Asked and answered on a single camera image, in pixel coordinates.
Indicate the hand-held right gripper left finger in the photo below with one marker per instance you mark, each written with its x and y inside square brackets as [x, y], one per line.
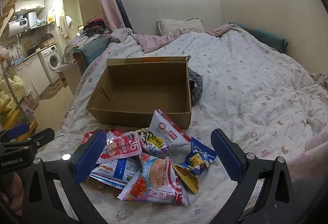
[89, 160]

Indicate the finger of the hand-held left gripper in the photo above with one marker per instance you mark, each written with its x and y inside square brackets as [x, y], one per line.
[43, 137]
[19, 128]

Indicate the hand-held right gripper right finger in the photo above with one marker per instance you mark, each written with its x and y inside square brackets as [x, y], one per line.
[228, 160]

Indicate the waffle pattern snack packet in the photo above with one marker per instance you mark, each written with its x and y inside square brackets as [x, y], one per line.
[98, 183]

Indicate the blue cartoon dog packet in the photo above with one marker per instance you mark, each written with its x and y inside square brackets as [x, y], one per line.
[199, 157]

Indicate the shrimp chip packet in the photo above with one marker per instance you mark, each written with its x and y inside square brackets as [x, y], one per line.
[158, 178]

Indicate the brown cardboard box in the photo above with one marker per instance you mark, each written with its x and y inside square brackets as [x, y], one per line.
[143, 90]

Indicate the person's left hand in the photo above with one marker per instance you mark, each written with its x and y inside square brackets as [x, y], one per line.
[14, 185]

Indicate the wooden rack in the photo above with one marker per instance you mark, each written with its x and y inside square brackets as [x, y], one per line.
[10, 113]

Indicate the small red snack packet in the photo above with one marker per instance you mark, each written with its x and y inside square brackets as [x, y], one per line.
[87, 138]

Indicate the metal clothes rack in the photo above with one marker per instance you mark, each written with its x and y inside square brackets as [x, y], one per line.
[16, 101]

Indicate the blue white snack packet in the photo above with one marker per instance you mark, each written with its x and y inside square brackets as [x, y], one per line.
[120, 170]

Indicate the pink red snack packet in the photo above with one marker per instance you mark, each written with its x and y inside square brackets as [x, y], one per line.
[123, 148]

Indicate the yellow plush blanket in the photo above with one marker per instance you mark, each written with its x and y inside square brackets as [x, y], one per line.
[10, 90]

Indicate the yellow black snack packet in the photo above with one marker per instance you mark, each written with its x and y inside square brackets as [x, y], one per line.
[187, 175]

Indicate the brown floor rug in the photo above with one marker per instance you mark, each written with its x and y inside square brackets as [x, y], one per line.
[51, 90]

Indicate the white base cabinet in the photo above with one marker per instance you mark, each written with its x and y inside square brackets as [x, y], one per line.
[33, 72]

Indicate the yellow white cartoon packet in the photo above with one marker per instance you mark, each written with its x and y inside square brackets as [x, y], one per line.
[151, 142]

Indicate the white triangular snack packet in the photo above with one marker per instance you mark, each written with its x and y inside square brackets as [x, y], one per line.
[166, 128]

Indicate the white bin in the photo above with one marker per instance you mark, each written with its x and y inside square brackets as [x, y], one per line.
[61, 68]

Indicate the white washing machine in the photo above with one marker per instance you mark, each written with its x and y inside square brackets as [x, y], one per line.
[51, 62]

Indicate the dark striped cloth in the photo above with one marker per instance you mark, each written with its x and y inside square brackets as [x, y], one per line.
[196, 88]

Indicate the grey cloth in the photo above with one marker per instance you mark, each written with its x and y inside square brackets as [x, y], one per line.
[305, 201]

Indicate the pink plush cloth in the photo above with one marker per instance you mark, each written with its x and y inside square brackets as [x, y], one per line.
[317, 152]

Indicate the cardboard box on counter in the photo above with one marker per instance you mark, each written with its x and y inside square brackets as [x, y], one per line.
[47, 42]

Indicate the crumpled white cloth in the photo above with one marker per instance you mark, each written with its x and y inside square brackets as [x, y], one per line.
[74, 47]

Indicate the white water heater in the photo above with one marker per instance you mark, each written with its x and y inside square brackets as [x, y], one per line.
[16, 26]

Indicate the white range hood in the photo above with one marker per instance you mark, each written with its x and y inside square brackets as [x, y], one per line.
[32, 19]

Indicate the hanging white towel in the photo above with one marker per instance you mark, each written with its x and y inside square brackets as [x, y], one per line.
[64, 26]

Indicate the wooden staircase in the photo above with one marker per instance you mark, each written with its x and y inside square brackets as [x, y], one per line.
[7, 14]

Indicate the pile of clothes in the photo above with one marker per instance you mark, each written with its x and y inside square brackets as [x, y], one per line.
[92, 26]

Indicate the teal padded headboard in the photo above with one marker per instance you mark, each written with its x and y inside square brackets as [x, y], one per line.
[266, 37]

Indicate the pink blanket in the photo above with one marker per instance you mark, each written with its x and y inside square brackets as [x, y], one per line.
[151, 39]

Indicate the grey white pillow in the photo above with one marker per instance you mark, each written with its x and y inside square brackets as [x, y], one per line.
[179, 25]

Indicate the white wall cabinets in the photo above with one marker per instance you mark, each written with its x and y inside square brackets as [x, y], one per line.
[29, 5]

